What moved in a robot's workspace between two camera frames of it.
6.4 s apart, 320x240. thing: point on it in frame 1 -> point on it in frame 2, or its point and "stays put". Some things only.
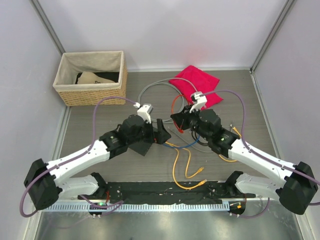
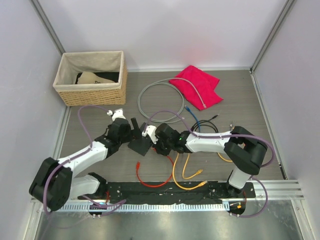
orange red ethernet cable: [179, 130] -> [138, 166]
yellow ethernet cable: [201, 183] stays put
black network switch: [140, 148] stays put
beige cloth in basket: [88, 77] stays put
